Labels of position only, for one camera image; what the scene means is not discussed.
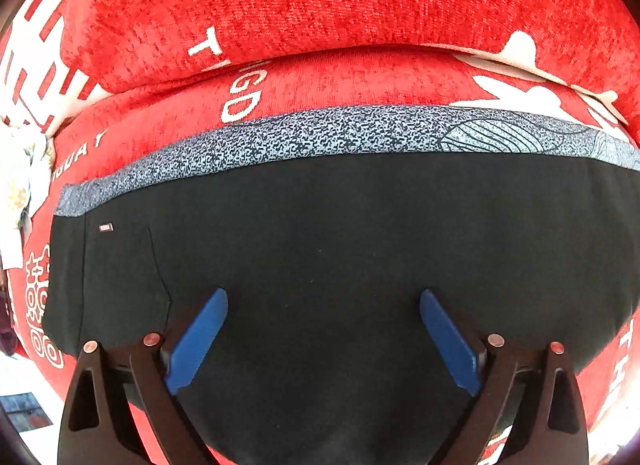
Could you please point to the white floral cloth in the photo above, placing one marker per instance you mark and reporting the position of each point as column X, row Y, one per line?
column 22, row 180

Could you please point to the dark rectangular object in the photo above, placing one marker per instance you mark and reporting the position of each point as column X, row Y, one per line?
column 25, row 410

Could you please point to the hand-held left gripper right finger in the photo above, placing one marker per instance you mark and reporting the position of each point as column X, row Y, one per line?
column 447, row 335

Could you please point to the black pants with grey waistband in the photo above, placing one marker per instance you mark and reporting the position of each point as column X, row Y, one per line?
column 325, row 245

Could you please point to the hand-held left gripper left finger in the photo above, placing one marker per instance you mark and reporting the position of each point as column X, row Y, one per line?
column 197, row 332

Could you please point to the red blanket with white print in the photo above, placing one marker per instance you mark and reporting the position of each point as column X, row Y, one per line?
column 300, row 20

